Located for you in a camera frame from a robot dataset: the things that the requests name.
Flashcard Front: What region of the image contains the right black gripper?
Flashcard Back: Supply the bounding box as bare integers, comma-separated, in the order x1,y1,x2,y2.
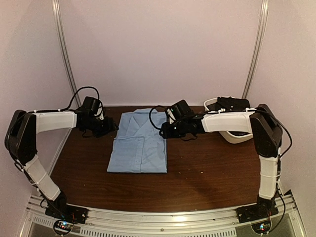
159,119,188,139

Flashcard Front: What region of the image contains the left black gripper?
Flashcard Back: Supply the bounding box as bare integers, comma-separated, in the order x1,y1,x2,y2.
84,117,119,139

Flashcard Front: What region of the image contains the white plastic basket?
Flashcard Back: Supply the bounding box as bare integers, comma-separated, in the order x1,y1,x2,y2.
203,97,253,144

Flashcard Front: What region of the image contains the light blue long sleeve shirt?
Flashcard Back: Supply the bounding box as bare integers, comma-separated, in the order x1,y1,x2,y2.
107,109,167,173

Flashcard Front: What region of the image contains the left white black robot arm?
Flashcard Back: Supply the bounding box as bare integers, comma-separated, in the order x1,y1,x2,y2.
4,96,118,201

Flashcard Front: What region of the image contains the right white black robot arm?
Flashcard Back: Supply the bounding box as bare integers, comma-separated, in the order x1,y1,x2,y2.
159,100,283,218

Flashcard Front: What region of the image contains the black folded shirt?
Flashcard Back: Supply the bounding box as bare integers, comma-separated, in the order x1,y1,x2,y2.
214,97,250,111

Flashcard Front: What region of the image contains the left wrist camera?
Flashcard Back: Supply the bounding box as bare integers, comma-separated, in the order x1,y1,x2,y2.
95,106,104,120

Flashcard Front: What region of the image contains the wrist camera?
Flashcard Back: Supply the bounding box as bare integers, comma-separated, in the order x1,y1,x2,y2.
95,106,104,120
166,109,176,124

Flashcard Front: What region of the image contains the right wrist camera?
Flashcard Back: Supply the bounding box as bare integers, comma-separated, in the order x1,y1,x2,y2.
166,109,176,124

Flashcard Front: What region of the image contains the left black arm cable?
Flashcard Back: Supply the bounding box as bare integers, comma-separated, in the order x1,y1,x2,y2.
59,85,102,112

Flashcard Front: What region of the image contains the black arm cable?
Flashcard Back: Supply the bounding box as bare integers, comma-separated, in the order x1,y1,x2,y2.
59,85,102,112
148,105,171,130

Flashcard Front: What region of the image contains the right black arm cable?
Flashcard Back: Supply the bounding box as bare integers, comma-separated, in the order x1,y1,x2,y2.
148,105,171,130

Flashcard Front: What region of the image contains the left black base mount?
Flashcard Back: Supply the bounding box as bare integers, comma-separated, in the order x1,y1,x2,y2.
45,204,88,224

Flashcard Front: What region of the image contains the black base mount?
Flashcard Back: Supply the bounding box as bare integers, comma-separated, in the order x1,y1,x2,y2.
45,204,88,224
236,204,279,223

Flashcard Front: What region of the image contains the front aluminium rail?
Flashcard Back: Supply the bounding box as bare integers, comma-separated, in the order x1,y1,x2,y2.
18,194,307,237

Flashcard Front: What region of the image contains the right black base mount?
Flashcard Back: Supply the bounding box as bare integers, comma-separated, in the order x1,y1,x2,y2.
236,204,279,223

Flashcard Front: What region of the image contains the left aluminium frame post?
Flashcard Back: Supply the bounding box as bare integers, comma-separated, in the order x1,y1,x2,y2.
51,0,81,106

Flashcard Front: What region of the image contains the aluminium frame post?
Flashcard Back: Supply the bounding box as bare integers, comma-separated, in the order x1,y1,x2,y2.
51,0,81,106
242,0,269,99

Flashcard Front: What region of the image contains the right aluminium frame post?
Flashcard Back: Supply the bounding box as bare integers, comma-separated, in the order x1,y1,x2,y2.
242,0,269,99

